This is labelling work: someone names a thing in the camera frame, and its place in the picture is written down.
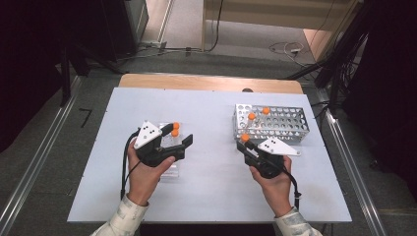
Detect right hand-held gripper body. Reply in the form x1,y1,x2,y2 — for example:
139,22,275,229
244,136,302,180

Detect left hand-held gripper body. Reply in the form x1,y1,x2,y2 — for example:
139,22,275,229
133,120,180,168

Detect clear acrylic tube rack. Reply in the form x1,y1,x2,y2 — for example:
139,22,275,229
158,122,184,179

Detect perforated metal tube rack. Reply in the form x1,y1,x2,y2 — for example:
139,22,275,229
231,103,311,144

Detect person's left hand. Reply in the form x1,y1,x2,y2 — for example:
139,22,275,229
126,139,177,207

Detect person's right hand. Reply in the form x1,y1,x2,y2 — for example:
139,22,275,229
249,154,294,218

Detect white work board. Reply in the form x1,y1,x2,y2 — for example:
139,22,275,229
67,87,352,224

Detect wooden table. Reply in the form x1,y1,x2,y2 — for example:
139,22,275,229
117,73,305,95

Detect grey power strip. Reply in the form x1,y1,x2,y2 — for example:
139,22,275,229
140,40,168,51

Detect black metal stand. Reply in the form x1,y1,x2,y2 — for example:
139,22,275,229
58,41,126,108
280,0,373,111

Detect black cabinet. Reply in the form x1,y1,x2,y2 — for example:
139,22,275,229
100,0,150,62

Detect light wooden furniture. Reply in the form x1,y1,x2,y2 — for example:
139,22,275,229
201,0,366,62

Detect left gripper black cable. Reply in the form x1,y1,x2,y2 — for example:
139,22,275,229
120,130,143,201

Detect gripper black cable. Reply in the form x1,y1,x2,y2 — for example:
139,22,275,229
120,130,143,201
280,166,303,211

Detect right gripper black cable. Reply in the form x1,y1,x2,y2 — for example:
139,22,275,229
280,166,303,211

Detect aluminium floor rail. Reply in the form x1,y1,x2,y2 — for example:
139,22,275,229
0,75,83,236
315,88,388,236

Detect white floor cable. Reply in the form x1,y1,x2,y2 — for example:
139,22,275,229
268,40,307,61

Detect black hanging cable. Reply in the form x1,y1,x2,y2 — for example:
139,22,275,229
204,0,226,53

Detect bundle of black cables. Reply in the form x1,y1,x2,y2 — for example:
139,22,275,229
336,31,369,87

